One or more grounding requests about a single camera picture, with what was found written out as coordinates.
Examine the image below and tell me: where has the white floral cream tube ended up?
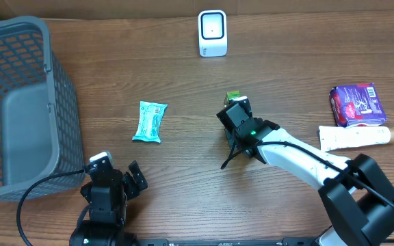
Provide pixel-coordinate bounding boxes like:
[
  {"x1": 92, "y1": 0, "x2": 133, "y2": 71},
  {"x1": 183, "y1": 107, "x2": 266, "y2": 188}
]
[{"x1": 319, "y1": 126, "x2": 394, "y2": 152}]

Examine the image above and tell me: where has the grey plastic mesh basket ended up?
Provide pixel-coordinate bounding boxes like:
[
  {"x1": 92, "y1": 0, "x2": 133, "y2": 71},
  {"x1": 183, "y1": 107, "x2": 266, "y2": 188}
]
[{"x1": 0, "y1": 16, "x2": 84, "y2": 202}]

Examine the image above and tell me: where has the green yellow juice carton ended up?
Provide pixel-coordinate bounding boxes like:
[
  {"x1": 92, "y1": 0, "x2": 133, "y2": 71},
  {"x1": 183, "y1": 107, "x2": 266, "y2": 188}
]
[{"x1": 224, "y1": 90, "x2": 241, "y2": 107}]

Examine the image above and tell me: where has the white barcode scanner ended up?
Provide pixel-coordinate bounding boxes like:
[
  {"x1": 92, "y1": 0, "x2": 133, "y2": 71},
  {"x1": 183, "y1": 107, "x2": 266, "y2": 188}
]
[{"x1": 198, "y1": 10, "x2": 228, "y2": 57}]

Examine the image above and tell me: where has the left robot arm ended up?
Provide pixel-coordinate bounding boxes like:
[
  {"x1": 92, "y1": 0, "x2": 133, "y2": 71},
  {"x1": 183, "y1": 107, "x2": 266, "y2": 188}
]
[{"x1": 69, "y1": 159, "x2": 148, "y2": 246}]

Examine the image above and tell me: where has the purple red tissue pack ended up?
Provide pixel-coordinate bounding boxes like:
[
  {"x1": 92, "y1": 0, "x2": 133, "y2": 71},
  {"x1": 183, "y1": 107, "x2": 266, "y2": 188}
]
[{"x1": 329, "y1": 83, "x2": 388, "y2": 128}]

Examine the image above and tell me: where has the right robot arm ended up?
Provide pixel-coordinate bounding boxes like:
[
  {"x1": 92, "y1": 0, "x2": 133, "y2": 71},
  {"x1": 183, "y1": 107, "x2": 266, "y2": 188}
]
[{"x1": 217, "y1": 96, "x2": 394, "y2": 246}]

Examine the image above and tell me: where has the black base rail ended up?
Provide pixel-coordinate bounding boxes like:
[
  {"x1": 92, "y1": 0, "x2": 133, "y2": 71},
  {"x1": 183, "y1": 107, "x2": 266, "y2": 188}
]
[{"x1": 137, "y1": 237, "x2": 318, "y2": 246}]

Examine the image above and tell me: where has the light green wipes pack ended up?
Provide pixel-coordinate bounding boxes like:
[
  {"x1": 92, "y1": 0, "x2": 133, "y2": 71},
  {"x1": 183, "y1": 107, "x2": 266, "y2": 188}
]
[{"x1": 132, "y1": 101, "x2": 167, "y2": 144}]

